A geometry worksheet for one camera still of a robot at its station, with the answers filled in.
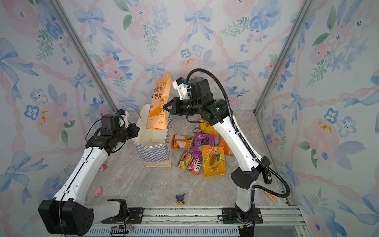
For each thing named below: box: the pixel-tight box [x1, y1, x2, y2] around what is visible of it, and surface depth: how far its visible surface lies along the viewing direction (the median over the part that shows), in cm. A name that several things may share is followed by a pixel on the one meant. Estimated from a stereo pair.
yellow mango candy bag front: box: [201, 145, 226, 178], surface depth 89 cm
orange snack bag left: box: [172, 134, 194, 150], surface depth 99 cm
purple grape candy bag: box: [192, 127, 216, 159], surface depth 97 cm
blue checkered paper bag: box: [133, 103, 174, 168], surface depth 78 cm
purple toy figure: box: [175, 193, 186, 206], surface depth 77 cm
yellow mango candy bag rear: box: [197, 114, 219, 137], surface depth 102 cm
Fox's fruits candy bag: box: [177, 151, 202, 176], surface depth 91 cm
